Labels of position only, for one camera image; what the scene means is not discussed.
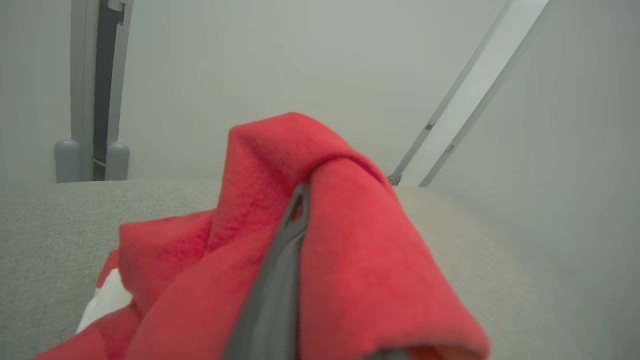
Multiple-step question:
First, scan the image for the red Bulls garment white hem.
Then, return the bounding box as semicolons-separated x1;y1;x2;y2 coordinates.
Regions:
32;111;492;360

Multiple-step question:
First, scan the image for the grey fabric sofa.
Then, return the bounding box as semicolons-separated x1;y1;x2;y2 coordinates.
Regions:
0;179;616;360

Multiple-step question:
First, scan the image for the grey partition post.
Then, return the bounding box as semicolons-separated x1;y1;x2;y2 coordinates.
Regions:
54;0;96;184
104;0;135;182

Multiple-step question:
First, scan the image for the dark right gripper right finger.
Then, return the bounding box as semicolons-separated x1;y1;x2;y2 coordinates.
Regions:
361;349;416;360

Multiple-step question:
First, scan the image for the wide white partition panel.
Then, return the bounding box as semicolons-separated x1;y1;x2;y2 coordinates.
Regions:
0;0;73;186

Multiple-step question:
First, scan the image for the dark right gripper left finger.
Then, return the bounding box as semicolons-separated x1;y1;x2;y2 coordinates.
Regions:
220;181;312;360

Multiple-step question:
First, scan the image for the white slanted metal frame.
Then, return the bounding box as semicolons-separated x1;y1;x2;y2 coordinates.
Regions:
387;0;551;187

